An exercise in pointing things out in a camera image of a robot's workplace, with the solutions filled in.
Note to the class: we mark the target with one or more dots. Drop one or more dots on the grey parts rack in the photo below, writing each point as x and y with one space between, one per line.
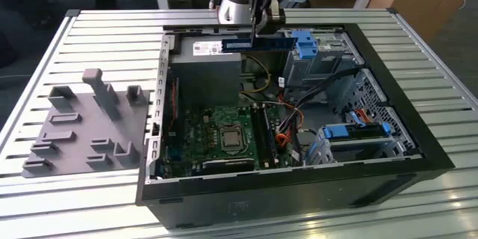
82 138

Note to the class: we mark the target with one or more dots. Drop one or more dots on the blue RAM stick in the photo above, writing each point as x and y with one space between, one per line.
235 45

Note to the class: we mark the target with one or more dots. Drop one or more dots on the blue disk carrier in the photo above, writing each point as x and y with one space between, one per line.
335 132

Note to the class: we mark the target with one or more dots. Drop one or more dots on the blue drive bay latch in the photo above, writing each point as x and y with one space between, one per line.
305 44

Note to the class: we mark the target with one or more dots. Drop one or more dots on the silver CPU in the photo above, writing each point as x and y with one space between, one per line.
232 139

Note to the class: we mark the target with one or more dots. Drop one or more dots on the dark installed RAM stick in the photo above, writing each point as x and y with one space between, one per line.
270 138

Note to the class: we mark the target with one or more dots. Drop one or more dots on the black graphics card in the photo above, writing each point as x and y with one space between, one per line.
227 165

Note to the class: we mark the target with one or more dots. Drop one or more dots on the perforated metal cage wall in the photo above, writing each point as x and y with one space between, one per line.
377 93

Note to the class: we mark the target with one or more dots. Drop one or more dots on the silver disk bay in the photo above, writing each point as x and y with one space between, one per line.
389 146

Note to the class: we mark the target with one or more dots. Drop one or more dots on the black table corner cap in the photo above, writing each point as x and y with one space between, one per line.
72 13
393 11

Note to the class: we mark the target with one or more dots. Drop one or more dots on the green motherboard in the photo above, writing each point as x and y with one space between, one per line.
198 138

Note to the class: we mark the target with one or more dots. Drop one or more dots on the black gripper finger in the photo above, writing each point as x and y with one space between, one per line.
274 26
258 4

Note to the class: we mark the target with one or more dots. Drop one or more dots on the black PC case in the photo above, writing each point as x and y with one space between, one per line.
260 202

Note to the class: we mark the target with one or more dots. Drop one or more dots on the grey power supply unit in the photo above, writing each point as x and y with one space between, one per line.
203 82

